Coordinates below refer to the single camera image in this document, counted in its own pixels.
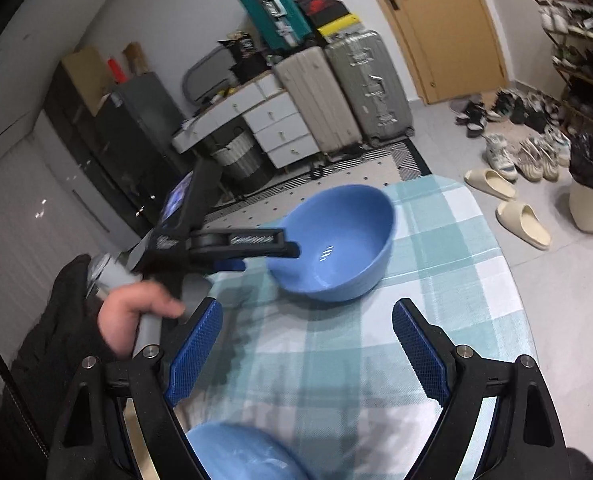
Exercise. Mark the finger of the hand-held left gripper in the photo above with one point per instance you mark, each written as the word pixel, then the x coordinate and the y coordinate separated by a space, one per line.
pixel 246 245

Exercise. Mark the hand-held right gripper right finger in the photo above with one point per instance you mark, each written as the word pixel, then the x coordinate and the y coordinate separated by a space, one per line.
pixel 419 350

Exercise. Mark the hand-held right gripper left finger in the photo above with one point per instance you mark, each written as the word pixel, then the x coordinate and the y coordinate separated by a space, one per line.
pixel 196 350

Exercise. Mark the blue bowl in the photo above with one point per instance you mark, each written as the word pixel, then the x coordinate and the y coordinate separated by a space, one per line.
pixel 346 220
pixel 246 455

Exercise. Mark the person's left forearm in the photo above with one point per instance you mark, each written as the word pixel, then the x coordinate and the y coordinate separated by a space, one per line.
pixel 51 340

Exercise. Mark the person's left hand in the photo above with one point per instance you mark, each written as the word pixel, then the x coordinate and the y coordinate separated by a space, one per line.
pixel 121 315

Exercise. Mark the woven laundry basket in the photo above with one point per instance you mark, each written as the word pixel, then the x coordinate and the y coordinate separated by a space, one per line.
pixel 241 160

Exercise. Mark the teal white checked tablecloth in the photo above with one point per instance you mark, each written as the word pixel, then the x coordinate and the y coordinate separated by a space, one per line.
pixel 326 350

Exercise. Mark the black refrigerator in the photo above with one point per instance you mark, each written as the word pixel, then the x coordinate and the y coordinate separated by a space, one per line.
pixel 141 145

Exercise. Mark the white dresser with drawers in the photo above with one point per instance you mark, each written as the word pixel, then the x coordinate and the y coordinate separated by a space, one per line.
pixel 281 130

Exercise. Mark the tall black cabinet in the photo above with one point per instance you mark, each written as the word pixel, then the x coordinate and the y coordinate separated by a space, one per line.
pixel 71 130

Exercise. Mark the beige suitcase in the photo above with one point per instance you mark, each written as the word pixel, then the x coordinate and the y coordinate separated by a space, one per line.
pixel 316 105

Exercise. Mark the cream slipper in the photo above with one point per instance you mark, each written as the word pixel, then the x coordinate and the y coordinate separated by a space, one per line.
pixel 523 225
pixel 491 185

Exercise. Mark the grey arched panel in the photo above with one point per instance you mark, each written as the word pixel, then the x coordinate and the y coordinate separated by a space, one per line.
pixel 206 75

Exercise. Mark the brown cardboard piece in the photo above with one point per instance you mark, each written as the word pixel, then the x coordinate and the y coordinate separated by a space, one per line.
pixel 135 60

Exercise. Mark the black paper bag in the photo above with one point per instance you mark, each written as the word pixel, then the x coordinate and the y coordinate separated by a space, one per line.
pixel 241 52

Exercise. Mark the silver suitcase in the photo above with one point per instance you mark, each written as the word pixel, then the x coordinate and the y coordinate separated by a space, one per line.
pixel 371 90

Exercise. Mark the white bin with black bag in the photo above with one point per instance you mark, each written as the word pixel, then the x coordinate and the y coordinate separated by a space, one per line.
pixel 588 210

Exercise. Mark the group of loose shoes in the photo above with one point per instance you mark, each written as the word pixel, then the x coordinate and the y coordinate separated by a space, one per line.
pixel 531 160

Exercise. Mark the teal suitcase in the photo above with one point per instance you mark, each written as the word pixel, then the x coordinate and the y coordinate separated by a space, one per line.
pixel 266 15

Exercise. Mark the black yellow shoe box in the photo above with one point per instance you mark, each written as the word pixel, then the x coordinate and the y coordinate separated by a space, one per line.
pixel 344 27

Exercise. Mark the wooden door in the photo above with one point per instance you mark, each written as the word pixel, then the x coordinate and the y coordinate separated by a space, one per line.
pixel 441 35

